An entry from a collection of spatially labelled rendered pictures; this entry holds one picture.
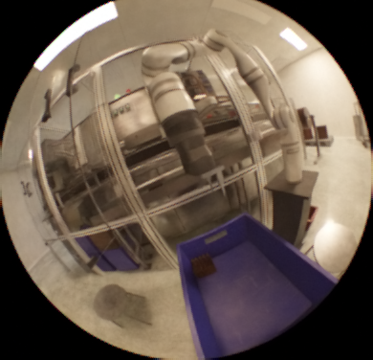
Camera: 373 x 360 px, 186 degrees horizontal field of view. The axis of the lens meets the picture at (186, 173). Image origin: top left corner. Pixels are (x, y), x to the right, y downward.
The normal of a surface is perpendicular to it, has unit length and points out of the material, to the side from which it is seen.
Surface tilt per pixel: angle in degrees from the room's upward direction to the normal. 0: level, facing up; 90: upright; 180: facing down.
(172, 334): 0
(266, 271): 0
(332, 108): 90
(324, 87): 90
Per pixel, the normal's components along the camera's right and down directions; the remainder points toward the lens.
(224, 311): -0.36, -0.92
